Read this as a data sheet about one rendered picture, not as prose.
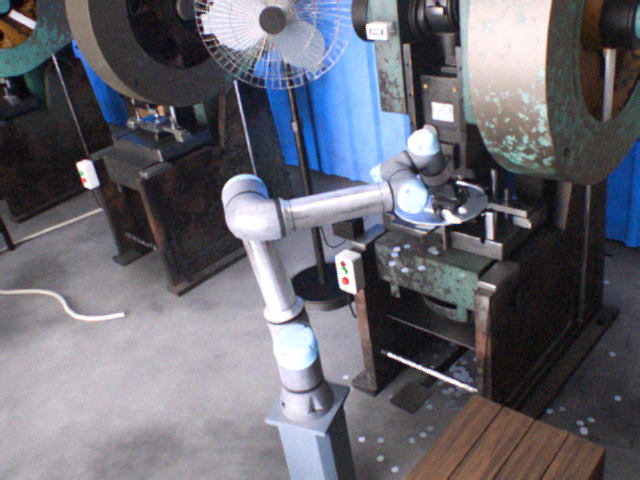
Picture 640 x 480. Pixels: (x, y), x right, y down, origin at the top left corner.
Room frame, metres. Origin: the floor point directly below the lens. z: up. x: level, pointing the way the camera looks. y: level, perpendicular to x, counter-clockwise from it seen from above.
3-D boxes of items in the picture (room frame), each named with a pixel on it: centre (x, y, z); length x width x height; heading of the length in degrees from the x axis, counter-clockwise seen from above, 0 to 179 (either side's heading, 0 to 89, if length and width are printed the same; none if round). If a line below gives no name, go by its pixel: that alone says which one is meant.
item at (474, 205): (1.82, -0.39, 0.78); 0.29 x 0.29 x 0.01
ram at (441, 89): (1.88, -0.46, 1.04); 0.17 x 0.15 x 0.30; 133
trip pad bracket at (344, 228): (1.98, -0.11, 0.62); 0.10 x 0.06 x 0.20; 43
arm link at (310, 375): (1.40, 0.11, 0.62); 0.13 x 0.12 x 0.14; 6
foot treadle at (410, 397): (1.81, -0.39, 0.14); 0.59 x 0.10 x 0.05; 133
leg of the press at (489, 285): (1.81, -0.77, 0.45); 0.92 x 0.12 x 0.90; 133
